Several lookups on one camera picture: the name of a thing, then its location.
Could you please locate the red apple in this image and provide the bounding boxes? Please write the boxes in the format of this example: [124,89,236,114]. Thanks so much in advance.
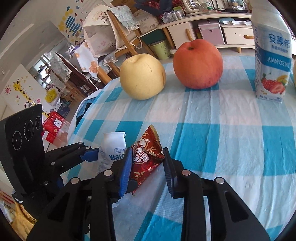
[173,39,224,89]

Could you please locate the red snack wrapper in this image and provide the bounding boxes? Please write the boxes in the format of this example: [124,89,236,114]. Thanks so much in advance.
[130,125,165,196]

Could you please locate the large yellow pear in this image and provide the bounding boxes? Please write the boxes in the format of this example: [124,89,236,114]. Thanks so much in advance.
[119,53,166,100]

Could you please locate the white yogurt bottle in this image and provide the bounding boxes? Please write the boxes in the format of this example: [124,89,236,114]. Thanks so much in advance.
[97,131,127,208]

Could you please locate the dining table with cloth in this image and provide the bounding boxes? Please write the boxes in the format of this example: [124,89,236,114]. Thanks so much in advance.
[57,42,112,93]

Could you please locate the giraffe wall sticker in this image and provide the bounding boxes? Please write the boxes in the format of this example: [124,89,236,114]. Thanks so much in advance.
[13,76,51,118]

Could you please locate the red gift boxes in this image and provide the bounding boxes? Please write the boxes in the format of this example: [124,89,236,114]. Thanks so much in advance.
[42,110,70,147]

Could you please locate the yellow plastic bag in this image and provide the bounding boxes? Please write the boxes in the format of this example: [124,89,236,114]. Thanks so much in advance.
[45,88,58,103]

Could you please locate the pink storage box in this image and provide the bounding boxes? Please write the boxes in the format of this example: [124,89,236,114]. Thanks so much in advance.
[198,20,225,46]

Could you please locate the Ambrosial yogurt carton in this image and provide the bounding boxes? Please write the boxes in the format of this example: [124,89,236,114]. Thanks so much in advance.
[250,0,292,103]

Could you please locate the blue checkered tablecloth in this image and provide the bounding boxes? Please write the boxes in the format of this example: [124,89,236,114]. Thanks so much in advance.
[68,56,295,240]

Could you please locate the white TV cabinet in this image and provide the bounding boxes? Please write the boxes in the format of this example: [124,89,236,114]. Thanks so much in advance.
[162,1,290,53]

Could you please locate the green trash bin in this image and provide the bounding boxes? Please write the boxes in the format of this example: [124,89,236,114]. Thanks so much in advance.
[150,40,171,60]

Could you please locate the wooden chair with cover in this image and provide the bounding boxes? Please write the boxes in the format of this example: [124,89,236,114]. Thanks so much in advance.
[83,4,139,74]

